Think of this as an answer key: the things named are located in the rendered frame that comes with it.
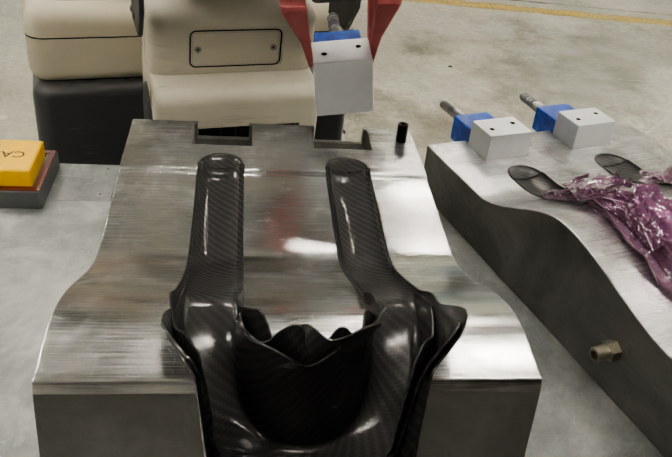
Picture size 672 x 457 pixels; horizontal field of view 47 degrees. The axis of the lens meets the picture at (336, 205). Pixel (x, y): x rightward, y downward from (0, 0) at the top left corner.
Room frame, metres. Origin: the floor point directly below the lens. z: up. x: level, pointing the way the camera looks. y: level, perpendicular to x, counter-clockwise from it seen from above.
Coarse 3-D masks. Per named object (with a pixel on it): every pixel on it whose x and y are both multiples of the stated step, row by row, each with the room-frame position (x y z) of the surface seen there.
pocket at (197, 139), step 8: (200, 136) 0.64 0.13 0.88; (208, 136) 0.64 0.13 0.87; (216, 136) 0.64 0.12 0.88; (224, 136) 0.64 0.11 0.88; (232, 136) 0.64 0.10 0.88; (216, 144) 0.63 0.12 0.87; (224, 144) 0.64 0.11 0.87; (232, 144) 0.64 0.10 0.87; (240, 144) 0.64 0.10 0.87; (248, 144) 0.64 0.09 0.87
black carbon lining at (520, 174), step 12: (600, 156) 0.73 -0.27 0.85; (612, 156) 0.73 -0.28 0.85; (516, 168) 0.68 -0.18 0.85; (528, 168) 0.68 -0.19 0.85; (612, 168) 0.71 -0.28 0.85; (624, 168) 0.71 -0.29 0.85; (636, 168) 0.71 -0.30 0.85; (516, 180) 0.66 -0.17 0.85; (528, 180) 0.67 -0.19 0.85; (540, 180) 0.67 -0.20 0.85; (552, 180) 0.66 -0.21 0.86; (636, 180) 0.69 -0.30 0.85; (528, 192) 0.63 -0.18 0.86; (540, 192) 0.64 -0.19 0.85
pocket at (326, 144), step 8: (312, 128) 0.65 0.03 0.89; (312, 136) 0.65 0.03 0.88; (368, 136) 0.64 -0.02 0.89; (320, 144) 0.65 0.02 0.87; (328, 144) 0.65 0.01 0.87; (336, 144) 0.65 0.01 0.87; (344, 144) 0.65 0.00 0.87; (352, 144) 0.65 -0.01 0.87; (360, 144) 0.66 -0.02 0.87; (368, 144) 0.64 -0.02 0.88
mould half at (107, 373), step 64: (192, 128) 0.62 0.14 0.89; (256, 128) 0.64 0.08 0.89; (128, 192) 0.51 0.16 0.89; (192, 192) 0.52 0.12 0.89; (256, 192) 0.53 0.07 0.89; (320, 192) 0.54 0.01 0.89; (384, 192) 0.55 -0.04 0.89; (128, 256) 0.43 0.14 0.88; (256, 256) 0.45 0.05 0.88; (320, 256) 0.46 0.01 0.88; (448, 256) 0.47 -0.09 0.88; (64, 320) 0.30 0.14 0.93; (128, 320) 0.31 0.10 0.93; (320, 320) 0.33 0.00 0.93; (512, 320) 0.34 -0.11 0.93; (64, 384) 0.26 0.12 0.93; (128, 384) 0.27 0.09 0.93; (192, 384) 0.27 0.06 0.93; (448, 384) 0.29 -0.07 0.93; (512, 384) 0.30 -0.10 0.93; (64, 448) 0.26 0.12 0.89; (128, 448) 0.26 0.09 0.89; (192, 448) 0.27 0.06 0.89; (448, 448) 0.29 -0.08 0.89; (512, 448) 0.29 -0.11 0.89
